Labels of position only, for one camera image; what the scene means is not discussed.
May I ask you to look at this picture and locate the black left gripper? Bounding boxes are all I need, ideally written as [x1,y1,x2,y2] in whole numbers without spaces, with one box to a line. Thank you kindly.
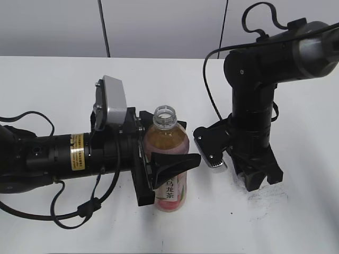
[116,107,201,206]

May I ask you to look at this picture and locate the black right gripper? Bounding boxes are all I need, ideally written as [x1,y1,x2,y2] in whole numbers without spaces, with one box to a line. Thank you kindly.
[227,140,283,191]

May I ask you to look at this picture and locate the peach oolong tea bottle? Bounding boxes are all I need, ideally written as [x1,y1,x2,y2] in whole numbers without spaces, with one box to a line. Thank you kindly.
[144,105,189,212]

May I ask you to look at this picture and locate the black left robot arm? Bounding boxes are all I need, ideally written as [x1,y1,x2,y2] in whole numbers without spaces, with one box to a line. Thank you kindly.
[1,107,201,206]

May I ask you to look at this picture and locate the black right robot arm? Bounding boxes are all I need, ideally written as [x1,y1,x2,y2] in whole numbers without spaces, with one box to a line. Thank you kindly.
[224,21,338,192]

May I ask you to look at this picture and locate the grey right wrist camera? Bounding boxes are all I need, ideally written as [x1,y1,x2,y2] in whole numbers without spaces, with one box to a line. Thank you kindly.
[193,119,232,168]

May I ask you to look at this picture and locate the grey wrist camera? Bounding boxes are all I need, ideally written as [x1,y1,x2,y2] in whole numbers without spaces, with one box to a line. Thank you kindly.
[93,75,127,131]
[193,119,232,168]

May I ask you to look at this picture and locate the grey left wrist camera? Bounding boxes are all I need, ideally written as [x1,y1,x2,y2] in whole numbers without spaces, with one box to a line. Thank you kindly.
[93,75,127,131]

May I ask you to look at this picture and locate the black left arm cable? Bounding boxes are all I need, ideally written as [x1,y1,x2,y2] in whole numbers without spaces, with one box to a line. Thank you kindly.
[0,110,121,229]

